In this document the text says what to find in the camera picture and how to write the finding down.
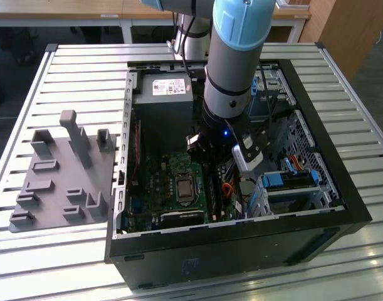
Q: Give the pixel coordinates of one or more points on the black graphics card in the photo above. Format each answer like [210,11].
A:
[181,218]

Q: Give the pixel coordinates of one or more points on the silver disk bay cage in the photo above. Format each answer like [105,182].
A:
[291,192]

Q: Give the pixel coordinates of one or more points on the hard disk in blue carrier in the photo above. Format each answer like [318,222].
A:
[272,182]

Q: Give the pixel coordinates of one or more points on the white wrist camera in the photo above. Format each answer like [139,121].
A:
[246,160]

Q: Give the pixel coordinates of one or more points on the wooden desk white frame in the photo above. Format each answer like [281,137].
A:
[69,9]

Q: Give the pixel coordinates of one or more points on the black RAM slot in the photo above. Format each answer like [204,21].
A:
[210,200]

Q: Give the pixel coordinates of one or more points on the grey parts rack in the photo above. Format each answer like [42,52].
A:
[59,188]

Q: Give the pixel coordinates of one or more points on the pale blue bay bracket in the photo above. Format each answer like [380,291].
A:
[257,200]

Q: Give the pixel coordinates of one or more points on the green motherboard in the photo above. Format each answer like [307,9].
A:
[181,161]

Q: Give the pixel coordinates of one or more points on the blue bay latch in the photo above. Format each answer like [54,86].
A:
[254,89]

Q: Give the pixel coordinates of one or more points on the wooden cabinet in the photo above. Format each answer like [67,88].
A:
[351,31]

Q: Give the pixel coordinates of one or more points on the black PC case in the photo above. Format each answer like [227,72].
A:
[210,260]

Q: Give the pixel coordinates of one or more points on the grey power supply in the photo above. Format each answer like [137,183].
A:
[163,125]

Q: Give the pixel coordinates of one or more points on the silver CPU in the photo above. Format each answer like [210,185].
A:
[185,188]

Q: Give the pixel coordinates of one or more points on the CPU socket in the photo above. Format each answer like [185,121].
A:
[185,176]

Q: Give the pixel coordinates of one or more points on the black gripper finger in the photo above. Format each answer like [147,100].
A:
[193,143]

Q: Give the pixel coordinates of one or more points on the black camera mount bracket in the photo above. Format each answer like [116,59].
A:
[236,127]

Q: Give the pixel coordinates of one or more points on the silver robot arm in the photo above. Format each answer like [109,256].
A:
[232,72]

